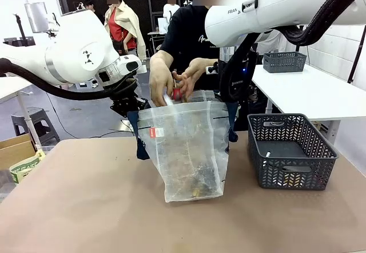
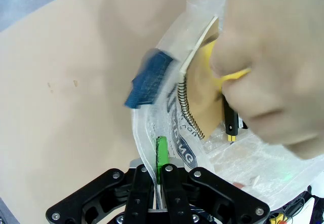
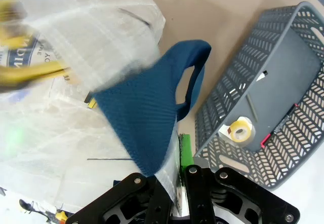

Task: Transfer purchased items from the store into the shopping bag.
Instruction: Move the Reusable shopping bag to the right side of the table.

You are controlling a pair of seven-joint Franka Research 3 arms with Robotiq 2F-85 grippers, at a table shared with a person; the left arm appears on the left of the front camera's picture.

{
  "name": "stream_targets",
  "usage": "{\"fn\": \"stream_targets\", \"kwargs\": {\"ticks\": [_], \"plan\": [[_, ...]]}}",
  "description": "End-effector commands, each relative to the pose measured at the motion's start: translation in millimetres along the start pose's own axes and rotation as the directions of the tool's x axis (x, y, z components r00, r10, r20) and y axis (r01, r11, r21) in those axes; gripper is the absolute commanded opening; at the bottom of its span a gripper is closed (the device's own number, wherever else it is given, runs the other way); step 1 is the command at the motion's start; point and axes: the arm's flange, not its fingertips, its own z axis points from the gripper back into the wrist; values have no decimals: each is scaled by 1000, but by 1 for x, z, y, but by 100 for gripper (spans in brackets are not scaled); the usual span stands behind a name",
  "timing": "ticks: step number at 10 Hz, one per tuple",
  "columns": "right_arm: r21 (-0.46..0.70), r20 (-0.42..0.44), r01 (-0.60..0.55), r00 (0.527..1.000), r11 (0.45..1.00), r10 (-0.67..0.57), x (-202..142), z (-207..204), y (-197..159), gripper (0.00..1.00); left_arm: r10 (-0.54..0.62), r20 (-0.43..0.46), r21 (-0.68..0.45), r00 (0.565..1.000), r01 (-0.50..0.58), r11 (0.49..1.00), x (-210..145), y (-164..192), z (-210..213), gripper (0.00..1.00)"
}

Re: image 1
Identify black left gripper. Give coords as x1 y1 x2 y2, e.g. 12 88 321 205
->
110 77 151 119

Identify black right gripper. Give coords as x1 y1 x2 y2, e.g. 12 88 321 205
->
220 48 257 105

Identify translucent shopping bag navy handles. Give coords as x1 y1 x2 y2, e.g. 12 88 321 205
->
127 89 238 204

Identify grey plastic lattice basket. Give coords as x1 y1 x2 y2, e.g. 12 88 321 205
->
247 113 340 191
262 52 308 74

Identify person's right forearm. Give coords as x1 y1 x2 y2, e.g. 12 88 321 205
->
149 49 174 70

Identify person's left forearm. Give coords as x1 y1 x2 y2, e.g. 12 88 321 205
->
200 57 220 70

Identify person's right hand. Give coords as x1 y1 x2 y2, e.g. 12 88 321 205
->
148 69 175 108

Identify person's left hand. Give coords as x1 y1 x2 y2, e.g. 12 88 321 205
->
172 59 207 102

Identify person in black t-shirt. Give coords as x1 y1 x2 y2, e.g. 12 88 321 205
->
159 5 260 93

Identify white side table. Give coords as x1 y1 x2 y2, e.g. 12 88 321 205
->
251 63 366 139

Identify mannequin with cream jacket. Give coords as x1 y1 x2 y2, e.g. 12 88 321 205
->
102 0 147 61

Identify grey step stool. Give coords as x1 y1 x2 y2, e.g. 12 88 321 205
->
11 107 61 145

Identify seated person in white shirt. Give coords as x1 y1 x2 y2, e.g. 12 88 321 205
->
162 0 181 22

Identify white table with pole leg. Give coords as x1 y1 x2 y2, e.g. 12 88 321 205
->
0 77 45 154

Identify black tripod with slanted leg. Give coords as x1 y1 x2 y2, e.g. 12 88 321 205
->
347 23 366 84

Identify silver panel on stand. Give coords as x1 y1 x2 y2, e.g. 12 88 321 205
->
25 2 49 33

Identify brown cardboard box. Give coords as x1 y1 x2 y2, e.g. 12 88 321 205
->
0 134 38 171

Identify green and white printed box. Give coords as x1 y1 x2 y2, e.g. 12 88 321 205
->
10 149 46 184

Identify black tripod beside silver panel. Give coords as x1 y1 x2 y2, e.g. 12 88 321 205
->
3 14 37 47

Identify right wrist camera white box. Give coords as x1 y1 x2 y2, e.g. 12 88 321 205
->
205 61 220 75

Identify left arm black cable sleeve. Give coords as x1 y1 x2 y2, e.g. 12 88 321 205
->
0 58 115 101

